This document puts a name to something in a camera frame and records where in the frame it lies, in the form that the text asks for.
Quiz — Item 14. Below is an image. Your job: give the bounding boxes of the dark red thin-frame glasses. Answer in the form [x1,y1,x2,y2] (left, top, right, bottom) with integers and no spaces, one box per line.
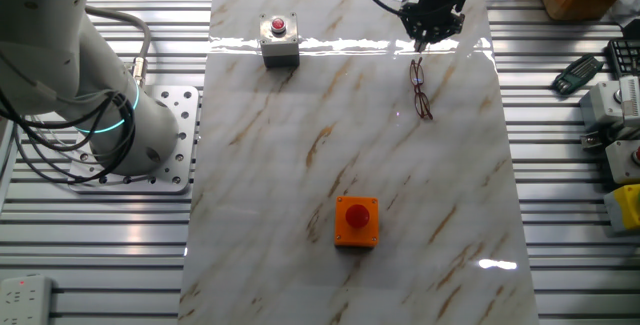
[408,57,435,121]

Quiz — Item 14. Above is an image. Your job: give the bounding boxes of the grey red pushbutton box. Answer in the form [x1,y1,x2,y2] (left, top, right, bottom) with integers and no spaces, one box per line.
[604,139,640,185]
[258,12,301,70]

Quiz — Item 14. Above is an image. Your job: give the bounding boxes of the marble pattern table mat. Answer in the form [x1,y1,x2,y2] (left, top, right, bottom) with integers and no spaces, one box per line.
[177,0,541,325]

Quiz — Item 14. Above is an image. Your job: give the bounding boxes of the black keyboard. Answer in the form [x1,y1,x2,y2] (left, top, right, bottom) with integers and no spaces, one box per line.
[606,38,640,79]

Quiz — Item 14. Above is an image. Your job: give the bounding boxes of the small silver metal device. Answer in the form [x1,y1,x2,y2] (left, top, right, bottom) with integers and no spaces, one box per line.
[579,130,604,154]

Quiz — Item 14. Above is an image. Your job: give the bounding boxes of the orange red pushbutton box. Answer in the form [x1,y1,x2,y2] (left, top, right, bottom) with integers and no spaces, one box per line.
[333,195,380,249]

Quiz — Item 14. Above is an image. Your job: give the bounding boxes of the yellow box with green button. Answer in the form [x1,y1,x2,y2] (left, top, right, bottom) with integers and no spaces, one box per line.
[603,183,640,236]

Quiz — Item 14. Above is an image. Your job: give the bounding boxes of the white power strip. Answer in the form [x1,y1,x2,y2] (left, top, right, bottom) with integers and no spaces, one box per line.
[0,273,55,325]

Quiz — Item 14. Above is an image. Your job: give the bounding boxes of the silver ribbed camera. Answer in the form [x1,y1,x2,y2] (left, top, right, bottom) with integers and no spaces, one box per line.
[618,75,640,127]

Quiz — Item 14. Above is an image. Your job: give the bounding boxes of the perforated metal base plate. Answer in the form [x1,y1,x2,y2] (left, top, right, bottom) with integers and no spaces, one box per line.
[69,84,201,195]

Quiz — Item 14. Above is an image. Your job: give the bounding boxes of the grey cable with metal plug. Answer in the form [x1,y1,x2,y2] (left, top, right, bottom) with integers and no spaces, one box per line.
[84,5,153,89]

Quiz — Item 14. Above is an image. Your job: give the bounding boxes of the black looped cable bundle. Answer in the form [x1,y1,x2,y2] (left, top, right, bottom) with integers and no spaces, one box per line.
[0,89,137,186]

